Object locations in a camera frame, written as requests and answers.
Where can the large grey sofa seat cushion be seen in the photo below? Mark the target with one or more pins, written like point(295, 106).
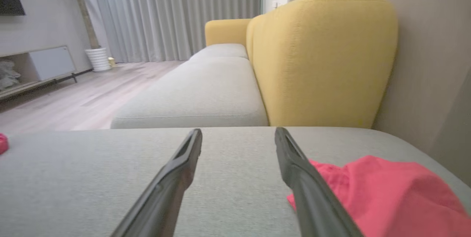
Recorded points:
point(73, 185)

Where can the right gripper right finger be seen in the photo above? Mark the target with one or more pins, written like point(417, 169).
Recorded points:
point(305, 189)

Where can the small yellow object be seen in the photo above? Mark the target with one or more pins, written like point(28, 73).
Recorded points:
point(111, 61)

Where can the grey pleated curtain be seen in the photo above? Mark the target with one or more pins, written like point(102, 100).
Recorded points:
point(176, 12)

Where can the low tv cabinet with drawers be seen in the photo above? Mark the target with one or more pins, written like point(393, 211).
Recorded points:
point(51, 62)

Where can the white ribbed plant pot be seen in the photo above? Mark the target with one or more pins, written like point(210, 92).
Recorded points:
point(97, 59)

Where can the yellow sofa armrest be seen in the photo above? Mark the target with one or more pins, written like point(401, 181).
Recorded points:
point(226, 31)

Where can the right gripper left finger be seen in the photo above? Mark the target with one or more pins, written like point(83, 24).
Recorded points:
point(173, 181)

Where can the yellow sofa backrest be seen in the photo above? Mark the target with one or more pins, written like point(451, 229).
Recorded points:
point(323, 60)

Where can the indoor tree plant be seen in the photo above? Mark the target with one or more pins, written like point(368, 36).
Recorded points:
point(84, 12)

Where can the small grey sofa seat cushion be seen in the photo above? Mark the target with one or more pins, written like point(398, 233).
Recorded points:
point(222, 50)

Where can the pile of pale toys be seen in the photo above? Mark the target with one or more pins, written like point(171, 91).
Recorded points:
point(8, 75)

